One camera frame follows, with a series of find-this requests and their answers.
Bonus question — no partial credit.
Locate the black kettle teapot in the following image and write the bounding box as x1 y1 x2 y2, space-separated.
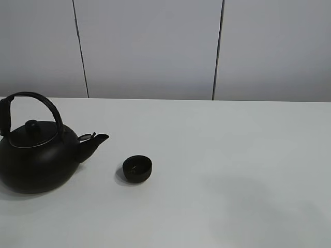
1 91 109 194

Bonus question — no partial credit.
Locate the small black teacup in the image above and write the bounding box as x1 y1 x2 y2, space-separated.
122 155 153 183

